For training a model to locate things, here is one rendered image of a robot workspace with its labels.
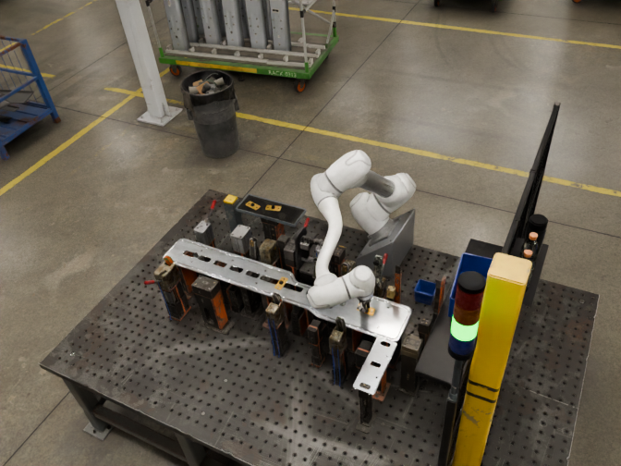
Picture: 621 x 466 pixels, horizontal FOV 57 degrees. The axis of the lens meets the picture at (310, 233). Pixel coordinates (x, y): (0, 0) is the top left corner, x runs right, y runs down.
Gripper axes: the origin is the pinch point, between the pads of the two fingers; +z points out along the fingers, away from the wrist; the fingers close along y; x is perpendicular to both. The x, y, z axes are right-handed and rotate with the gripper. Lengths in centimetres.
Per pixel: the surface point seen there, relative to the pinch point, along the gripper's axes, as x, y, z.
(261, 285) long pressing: -55, 5, 10
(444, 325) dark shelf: 36.5, -4.2, -0.7
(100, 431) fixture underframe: -134, 105, 88
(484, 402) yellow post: 58, 35, -59
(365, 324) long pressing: 2.8, 7.8, 2.2
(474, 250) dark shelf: 38, -54, 18
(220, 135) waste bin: -216, -160, 170
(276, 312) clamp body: -38.5, 18.3, 0.6
